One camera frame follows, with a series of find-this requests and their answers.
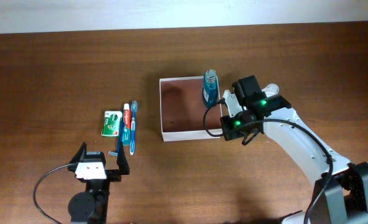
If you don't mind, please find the teal Listerine mouthwash bottle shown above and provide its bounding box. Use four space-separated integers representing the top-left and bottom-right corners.
202 69 218 108

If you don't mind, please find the blue disposable razor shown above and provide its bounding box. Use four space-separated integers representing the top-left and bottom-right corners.
108 119 125 157

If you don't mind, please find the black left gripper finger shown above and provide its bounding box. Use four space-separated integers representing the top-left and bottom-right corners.
69 142 87 164
116 149 130 175

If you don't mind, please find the green Dettol soap pack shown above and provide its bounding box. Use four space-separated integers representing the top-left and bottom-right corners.
101 111 123 137

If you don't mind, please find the pink white open box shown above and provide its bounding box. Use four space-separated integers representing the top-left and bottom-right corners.
159 76 222 142

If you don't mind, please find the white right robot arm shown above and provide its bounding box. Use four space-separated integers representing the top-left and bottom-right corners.
220 76 368 223

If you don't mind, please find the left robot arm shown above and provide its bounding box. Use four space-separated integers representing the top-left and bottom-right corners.
68 143 130 223

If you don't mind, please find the blue white toothbrush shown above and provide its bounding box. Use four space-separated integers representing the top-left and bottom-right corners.
130 101 138 155

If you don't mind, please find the Colgate toothpaste tube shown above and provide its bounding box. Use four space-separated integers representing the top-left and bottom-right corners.
123 103 131 146

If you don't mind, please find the clear purple sanitizer bottle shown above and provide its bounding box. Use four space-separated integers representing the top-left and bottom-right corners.
262 83 280 97

